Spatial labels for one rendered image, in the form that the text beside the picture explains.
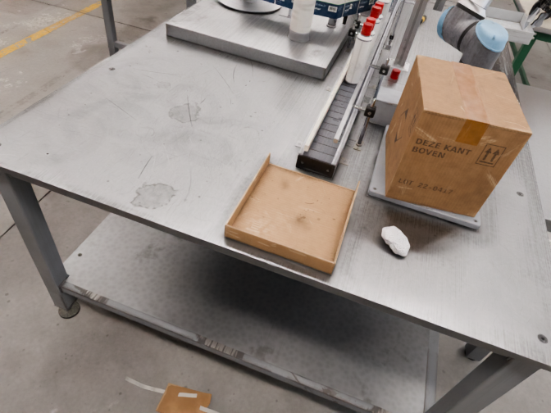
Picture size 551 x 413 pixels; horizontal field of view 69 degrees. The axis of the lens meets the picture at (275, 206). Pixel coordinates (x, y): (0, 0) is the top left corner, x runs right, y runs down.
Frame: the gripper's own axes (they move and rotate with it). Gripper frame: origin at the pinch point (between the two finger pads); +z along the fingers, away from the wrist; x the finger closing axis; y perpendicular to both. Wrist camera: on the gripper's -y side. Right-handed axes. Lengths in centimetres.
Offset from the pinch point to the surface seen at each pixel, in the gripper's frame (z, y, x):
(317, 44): 38, 44, -80
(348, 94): 33, 80, -64
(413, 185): 24, 124, -45
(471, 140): 6, 124, -43
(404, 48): 24, 36, -48
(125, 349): 135, 149, -92
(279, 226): 40, 143, -72
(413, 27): 16, 36, -50
